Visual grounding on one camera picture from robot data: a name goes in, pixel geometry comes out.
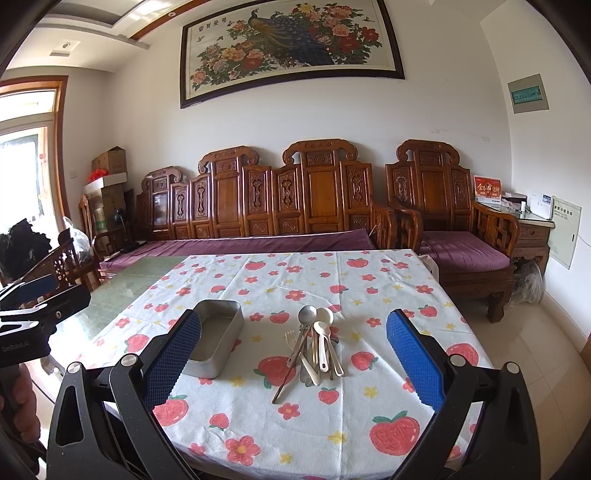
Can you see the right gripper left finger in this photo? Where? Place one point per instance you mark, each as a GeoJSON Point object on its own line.
{"type": "Point", "coordinates": [140, 382]}

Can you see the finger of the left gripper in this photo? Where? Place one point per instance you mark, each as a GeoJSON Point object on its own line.
{"type": "Point", "coordinates": [61, 306]}
{"type": "Point", "coordinates": [22, 292]}

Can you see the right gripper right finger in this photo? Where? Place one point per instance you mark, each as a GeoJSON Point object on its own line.
{"type": "Point", "coordinates": [447, 388]}

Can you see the metal rectangular tray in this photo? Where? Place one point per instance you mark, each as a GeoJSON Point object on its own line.
{"type": "Point", "coordinates": [221, 323]}

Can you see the cream plastic spoon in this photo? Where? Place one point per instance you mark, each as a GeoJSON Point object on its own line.
{"type": "Point", "coordinates": [326, 315]}
{"type": "Point", "coordinates": [323, 357]}

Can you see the dark wooden chopstick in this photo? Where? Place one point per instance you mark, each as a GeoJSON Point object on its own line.
{"type": "Point", "coordinates": [291, 364]}

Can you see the steel spoon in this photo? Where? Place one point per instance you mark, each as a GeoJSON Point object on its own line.
{"type": "Point", "coordinates": [306, 316]}

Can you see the cream plastic fork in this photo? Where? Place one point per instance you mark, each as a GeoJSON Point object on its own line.
{"type": "Point", "coordinates": [305, 377]}

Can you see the person left hand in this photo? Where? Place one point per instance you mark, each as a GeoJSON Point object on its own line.
{"type": "Point", "coordinates": [25, 419]}

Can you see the clear plastic bag left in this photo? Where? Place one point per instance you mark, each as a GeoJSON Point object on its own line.
{"type": "Point", "coordinates": [81, 242]}

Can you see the plastic bag under table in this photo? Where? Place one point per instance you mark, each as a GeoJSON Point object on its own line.
{"type": "Point", "coordinates": [529, 284]}

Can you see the purple armchair cushion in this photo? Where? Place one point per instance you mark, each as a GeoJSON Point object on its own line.
{"type": "Point", "coordinates": [461, 252]}

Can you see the strawberry flower tablecloth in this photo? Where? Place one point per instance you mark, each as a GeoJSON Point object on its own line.
{"type": "Point", "coordinates": [312, 388]}

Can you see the cardboard box top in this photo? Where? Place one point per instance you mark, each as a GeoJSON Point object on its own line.
{"type": "Point", "coordinates": [112, 160]}

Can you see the wooden side table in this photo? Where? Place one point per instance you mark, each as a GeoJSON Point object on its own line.
{"type": "Point", "coordinates": [523, 237]}

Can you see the purple sofa cushion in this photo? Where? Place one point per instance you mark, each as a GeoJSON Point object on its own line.
{"type": "Point", "coordinates": [337, 241]}

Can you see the carved wooden armchair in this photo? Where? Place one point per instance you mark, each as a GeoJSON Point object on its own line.
{"type": "Point", "coordinates": [430, 190]}

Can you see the red greeting card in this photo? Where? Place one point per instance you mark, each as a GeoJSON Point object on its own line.
{"type": "Point", "coordinates": [488, 190]}

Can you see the white device box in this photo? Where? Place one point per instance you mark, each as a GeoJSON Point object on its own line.
{"type": "Point", "coordinates": [541, 205]}

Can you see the long carved wooden sofa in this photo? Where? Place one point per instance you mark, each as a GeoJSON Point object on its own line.
{"type": "Point", "coordinates": [321, 187]}

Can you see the peacock flower painting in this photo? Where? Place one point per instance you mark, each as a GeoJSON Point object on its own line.
{"type": "Point", "coordinates": [264, 42]}

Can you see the wooden door frame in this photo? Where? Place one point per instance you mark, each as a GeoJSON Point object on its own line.
{"type": "Point", "coordinates": [58, 83]}

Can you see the grey wall panel box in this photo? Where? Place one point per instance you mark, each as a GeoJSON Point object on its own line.
{"type": "Point", "coordinates": [528, 94]}

